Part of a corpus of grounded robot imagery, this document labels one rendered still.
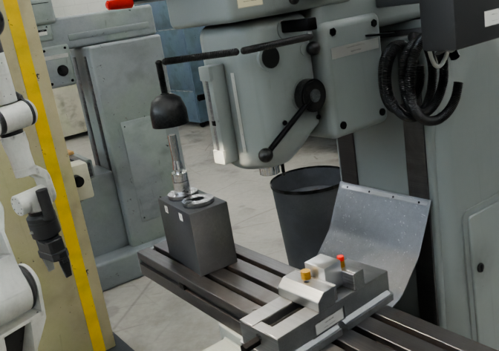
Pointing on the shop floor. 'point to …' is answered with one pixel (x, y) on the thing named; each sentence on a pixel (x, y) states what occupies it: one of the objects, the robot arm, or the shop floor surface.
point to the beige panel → (47, 128)
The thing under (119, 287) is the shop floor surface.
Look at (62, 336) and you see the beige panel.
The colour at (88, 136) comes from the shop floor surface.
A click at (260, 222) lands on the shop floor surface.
